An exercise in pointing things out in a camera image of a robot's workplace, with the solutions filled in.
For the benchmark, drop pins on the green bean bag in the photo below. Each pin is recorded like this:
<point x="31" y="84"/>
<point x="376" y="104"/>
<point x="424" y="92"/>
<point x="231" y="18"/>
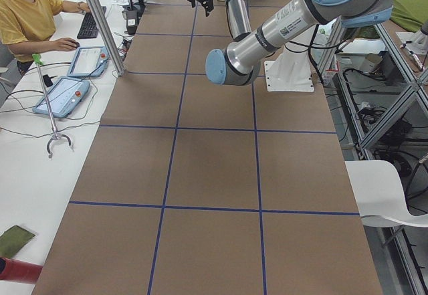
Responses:
<point x="13" y="240"/>

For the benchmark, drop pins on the person in yellow shirt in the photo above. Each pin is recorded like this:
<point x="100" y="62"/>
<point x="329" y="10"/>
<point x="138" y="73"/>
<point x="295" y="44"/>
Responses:
<point x="28" y="25"/>

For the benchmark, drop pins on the grabber tool with green handle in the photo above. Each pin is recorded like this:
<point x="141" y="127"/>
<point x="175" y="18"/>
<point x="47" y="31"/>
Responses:
<point x="56" y="134"/>

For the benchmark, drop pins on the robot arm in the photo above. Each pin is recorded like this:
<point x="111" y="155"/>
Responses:
<point x="239" y="63"/>

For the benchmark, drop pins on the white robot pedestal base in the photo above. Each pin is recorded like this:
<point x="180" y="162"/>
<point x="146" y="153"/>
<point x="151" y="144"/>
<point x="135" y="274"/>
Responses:
<point x="294" y="64"/>

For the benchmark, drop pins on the white chair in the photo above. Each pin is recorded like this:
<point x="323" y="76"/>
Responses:
<point x="379" y="195"/>

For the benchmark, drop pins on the red bottle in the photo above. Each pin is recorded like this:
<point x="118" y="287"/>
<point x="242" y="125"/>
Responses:
<point x="19" y="271"/>

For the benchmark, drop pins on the far blue teach pendant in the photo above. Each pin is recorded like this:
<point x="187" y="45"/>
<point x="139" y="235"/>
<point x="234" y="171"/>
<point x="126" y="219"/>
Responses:
<point x="88" y="62"/>

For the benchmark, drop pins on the black keyboard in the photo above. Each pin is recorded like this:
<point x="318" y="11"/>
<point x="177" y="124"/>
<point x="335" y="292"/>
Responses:
<point x="88" y="28"/>

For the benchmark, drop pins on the aluminium frame post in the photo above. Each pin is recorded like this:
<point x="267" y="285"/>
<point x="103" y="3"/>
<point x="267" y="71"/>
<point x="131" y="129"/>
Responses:
<point x="97" y="12"/>

